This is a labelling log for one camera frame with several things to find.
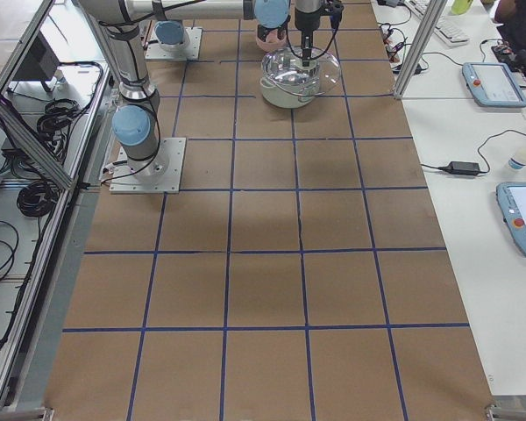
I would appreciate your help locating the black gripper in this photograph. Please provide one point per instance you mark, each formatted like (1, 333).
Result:
(306, 24)

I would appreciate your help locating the glass pot lid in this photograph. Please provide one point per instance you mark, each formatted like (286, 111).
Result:
(285, 69)

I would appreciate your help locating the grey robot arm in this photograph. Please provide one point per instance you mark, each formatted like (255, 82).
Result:
(136, 123)
(171, 35)

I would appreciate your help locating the pale green steel pot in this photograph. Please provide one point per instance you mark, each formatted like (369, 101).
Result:
(285, 94)

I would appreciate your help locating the pink bowl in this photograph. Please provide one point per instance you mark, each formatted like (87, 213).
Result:
(269, 39)

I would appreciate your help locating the white keyboard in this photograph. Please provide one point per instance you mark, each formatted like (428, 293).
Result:
(445, 29)

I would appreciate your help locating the blue teach pendant far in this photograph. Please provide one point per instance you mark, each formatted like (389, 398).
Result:
(493, 85)

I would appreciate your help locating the blue teach pendant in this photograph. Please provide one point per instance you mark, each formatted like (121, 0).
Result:
(511, 198)
(493, 85)

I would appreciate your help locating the black power adapter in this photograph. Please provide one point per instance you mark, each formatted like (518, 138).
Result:
(461, 168)

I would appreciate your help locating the blue teach pendant near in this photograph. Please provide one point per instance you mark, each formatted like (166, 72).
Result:
(511, 198)

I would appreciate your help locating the aluminium frame post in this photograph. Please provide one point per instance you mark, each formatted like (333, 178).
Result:
(424, 31)

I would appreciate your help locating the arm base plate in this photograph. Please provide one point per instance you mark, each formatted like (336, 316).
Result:
(155, 53)
(162, 175)

